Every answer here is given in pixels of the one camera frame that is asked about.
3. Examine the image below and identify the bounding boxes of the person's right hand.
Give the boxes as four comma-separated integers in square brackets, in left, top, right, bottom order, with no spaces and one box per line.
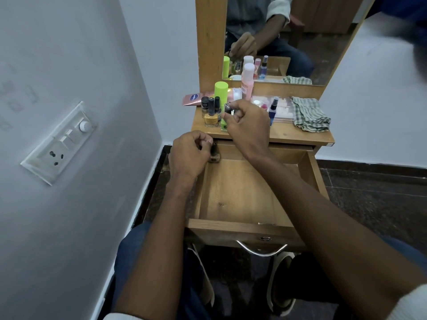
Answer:
[222,99,272,160]

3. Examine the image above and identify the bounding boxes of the person's left hand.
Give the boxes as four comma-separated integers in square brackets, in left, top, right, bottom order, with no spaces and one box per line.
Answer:
[168,130,214,188]

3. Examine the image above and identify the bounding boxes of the person's right forearm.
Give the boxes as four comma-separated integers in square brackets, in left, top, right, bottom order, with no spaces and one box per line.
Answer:
[248,146,427,320]

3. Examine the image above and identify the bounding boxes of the person's left forearm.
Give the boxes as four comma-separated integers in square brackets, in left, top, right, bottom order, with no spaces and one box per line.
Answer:
[113,178,201,320]

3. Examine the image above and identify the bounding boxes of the yellow nail polish bottle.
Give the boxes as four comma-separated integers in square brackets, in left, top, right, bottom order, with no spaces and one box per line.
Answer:
[204,97,220,128]

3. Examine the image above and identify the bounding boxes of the lime green cylindrical bottle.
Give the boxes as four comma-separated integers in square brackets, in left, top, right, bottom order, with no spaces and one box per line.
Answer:
[214,81,229,111]

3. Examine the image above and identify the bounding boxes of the pink squeeze tube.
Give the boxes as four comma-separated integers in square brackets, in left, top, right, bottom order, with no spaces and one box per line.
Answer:
[181,93,210,107]

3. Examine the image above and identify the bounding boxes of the pink bottle with white cap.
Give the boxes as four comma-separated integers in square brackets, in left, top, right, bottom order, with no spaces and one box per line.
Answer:
[240,63,255,100]

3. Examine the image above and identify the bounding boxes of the clear plastic nail box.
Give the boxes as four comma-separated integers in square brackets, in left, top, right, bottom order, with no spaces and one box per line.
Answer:
[250,95,296,123]

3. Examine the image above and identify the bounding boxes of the wooden drawer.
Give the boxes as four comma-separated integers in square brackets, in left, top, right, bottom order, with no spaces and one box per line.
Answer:
[184,142,331,254]

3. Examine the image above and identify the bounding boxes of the wooden dressing table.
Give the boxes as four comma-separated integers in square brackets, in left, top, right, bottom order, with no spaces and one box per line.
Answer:
[191,0,377,255]

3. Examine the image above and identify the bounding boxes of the green checked cloth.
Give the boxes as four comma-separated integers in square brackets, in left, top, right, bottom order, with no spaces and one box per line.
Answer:
[290,96,332,133]

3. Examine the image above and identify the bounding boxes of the mirror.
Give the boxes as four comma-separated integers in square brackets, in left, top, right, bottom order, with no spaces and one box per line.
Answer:
[222,0,366,86]

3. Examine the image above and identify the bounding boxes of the white shoe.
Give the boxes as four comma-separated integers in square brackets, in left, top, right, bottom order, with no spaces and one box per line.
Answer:
[266,251,298,318]
[186,244,215,308]

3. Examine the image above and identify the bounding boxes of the blue jeans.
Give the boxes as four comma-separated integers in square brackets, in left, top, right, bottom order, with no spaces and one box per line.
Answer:
[109,220,214,320]

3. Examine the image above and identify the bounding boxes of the metal drawer handle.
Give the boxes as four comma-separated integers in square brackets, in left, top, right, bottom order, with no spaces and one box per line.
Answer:
[236,240,288,258]

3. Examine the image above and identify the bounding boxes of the white wall switch board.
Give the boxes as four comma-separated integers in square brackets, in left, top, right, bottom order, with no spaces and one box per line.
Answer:
[20,101,98,186]

